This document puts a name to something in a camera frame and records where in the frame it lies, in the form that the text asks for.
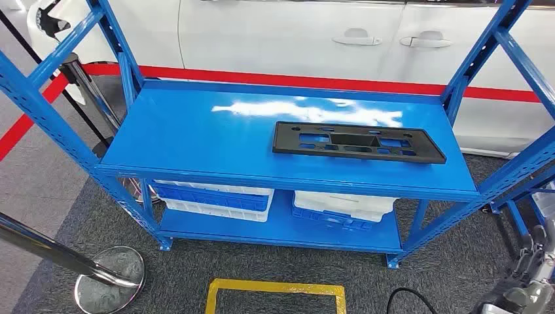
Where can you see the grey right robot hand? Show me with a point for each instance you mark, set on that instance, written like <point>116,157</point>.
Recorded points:
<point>531,294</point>

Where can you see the black plastic car part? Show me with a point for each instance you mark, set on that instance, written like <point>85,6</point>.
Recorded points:
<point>429,151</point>

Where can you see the blue metal shelf rack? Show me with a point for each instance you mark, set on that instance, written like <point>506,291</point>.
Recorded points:
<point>195,138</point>
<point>516,216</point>

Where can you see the blue plastic bin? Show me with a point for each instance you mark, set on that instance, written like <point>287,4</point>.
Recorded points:
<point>321,218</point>
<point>208,198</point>

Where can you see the yellow floor tape square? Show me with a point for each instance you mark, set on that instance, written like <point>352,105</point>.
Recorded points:
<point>269,287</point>

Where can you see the red barrier belt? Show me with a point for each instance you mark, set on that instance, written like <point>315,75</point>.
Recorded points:
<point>303,81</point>
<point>17,130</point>

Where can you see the white car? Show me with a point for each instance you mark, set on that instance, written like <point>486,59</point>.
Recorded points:
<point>282,34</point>

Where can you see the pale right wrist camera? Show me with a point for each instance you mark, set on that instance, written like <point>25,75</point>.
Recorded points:
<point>491,309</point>

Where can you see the black stanchion post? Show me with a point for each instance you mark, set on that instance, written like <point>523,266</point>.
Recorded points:
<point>104,149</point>

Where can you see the chrome stanchion post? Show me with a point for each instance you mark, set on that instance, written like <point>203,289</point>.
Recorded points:
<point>43,249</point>
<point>86,82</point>

